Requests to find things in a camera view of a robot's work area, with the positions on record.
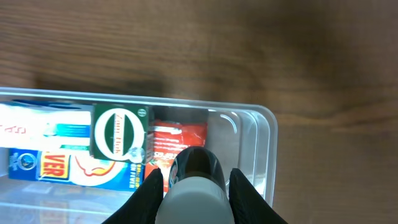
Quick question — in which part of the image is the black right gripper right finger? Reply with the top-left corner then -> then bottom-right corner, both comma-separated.
229,168 -> 287,224

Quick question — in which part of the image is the red Panadol ActiFast box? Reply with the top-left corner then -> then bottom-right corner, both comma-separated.
144,121 -> 208,194

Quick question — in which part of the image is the dark syrup bottle white cap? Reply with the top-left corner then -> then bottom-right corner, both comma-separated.
155,146 -> 235,224

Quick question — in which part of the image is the green white round-logo box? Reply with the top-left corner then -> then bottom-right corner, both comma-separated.
91,103 -> 154,164

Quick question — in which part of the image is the clear plastic container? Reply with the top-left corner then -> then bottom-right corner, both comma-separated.
1,87 -> 277,223

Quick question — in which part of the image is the blue fever patch box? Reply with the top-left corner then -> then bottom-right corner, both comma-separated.
8,148 -> 144,192

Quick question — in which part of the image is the white blue Panadol box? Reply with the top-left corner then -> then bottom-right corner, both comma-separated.
1,100 -> 93,151

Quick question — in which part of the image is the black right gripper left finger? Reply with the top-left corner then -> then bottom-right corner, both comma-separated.
103,168 -> 164,224

